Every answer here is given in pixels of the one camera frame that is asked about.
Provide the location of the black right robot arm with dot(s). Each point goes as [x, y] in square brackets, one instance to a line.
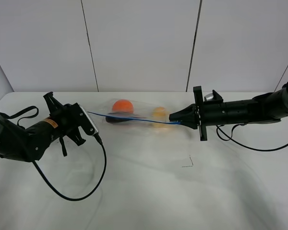
[262, 109]

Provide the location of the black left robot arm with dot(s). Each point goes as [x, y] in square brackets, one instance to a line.
[29, 144]

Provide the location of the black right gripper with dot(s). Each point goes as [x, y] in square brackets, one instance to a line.
[207, 114]

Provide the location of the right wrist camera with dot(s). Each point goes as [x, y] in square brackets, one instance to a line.
[213, 98]

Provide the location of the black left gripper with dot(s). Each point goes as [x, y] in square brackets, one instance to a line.
[64, 120]

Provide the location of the purple eggplant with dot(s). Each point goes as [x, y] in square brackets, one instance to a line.
[120, 117]

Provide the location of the clear zip bag blue strip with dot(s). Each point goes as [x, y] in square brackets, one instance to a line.
[98, 113]

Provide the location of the yellow pear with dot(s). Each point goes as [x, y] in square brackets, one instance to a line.
[160, 114]

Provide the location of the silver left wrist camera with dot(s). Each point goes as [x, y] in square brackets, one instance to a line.
[87, 123]

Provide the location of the orange fruit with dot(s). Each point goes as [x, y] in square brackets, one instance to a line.
[124, 106]

